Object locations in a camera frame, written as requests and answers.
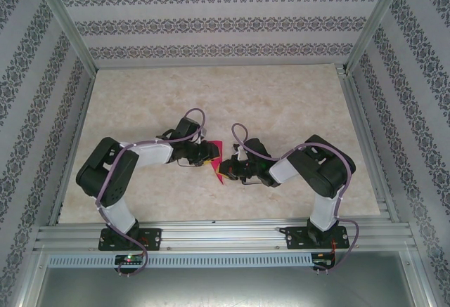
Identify slotted grey cable duct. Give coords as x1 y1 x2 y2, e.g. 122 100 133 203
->
47 253 315 268

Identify grey metal sheet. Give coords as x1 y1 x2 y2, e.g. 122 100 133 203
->
33 266 428 307

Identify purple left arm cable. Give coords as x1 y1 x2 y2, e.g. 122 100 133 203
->
95 108 207 277

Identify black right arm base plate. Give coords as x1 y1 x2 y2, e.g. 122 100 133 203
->
285 226 350 251

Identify aluminium side rail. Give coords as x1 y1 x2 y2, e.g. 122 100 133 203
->
335 64 401 223
48 70 96 226

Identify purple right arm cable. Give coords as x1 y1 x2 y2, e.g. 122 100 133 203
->
231 122 361 275

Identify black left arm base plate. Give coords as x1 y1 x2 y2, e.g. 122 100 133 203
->
98 228 162 252

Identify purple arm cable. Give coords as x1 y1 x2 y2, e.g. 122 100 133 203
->
231 122 361 275
95 108 207 277

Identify aluminium frame post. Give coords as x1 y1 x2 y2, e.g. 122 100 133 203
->
33 0 98 72
345 0 411 73

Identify aluminium mounting rail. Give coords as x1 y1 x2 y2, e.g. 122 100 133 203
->
33 217 421 252

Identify pink paper sheet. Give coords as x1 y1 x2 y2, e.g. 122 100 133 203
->
209 140 226 185

